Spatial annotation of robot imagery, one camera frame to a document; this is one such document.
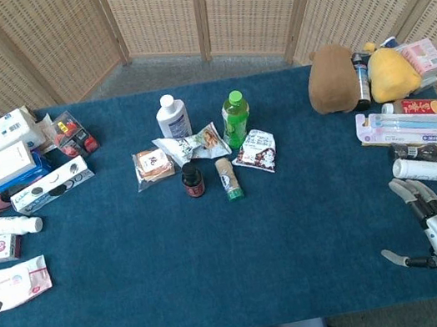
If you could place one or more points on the pink wet wipes pack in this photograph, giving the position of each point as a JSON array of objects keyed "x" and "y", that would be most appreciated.
[{"x": 13, "y": 284}]

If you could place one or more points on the dark brown glass jar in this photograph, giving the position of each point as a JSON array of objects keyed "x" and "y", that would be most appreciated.
[{"x": 192, "y": 180}]

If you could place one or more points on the white rectangular box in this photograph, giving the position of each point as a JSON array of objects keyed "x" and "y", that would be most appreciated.
[{"x": 1, "y": 167}]

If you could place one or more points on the green drink bottle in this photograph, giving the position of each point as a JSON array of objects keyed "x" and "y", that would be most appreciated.
[{"x": 235, "y": 119}]

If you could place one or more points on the black spray can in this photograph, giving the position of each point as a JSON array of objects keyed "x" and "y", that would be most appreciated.
[{"x": 361, "y": 81}]

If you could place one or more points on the toothbrush blister pack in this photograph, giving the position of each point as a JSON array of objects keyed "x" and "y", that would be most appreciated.
[{"x": 402, "y": 126}]

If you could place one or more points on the white patterned snack pouch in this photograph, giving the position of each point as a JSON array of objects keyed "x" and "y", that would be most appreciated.
[{"x": 256, "y": 151}]

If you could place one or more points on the red and orange box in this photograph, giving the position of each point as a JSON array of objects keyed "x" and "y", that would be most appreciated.
[{"x": 422, "y": 105}]

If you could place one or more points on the yellow plush toy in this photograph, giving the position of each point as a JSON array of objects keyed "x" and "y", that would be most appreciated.
[{"x": 391, "y": 73}]

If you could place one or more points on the white cookie box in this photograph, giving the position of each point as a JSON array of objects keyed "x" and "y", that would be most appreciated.
[{"x": 51, "y": 185}]

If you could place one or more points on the crumpled white snack bag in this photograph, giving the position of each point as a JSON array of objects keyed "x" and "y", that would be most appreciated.
[{"x": 194, "y": 144}]

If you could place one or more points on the white tissue pack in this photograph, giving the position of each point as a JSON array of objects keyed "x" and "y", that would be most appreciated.
[{"x": 5, "y": 132}]

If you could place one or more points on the brown plush bear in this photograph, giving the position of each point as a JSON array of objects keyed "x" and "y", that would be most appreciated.
[{"x": 332, "y": 79}]

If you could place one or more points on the tan tube with green cap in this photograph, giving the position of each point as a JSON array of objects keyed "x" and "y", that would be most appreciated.
[{"x": 228, "y": 179}]

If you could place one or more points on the blue felt table cloth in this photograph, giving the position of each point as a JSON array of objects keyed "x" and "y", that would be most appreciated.
[{"x": 231, "y": 237}]

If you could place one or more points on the blue and white cup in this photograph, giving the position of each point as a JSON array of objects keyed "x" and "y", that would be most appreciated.
[{"x": 390, "y": 42}]

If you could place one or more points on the clear box with red items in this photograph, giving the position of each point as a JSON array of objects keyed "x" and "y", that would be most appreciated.
[{"x": 71, "y": 134}]

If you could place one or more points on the pink patterned box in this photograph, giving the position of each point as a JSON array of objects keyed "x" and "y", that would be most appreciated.
[{"x": 424, "y": 56}]

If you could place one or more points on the white bottle grey cap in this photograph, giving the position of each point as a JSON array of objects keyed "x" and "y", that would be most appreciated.
[{"x": 427, "y": 169}]

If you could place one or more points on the white lotion bottle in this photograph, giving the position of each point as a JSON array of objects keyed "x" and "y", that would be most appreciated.
[{"x": 172, "y": 117}]

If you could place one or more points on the plastic-wrapped snack packet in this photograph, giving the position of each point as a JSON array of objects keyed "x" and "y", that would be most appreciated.
[{"x": 154, "y": 167}]

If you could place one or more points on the small white jar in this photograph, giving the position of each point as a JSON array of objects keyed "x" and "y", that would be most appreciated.
[{"x": 387, "y": 108}]

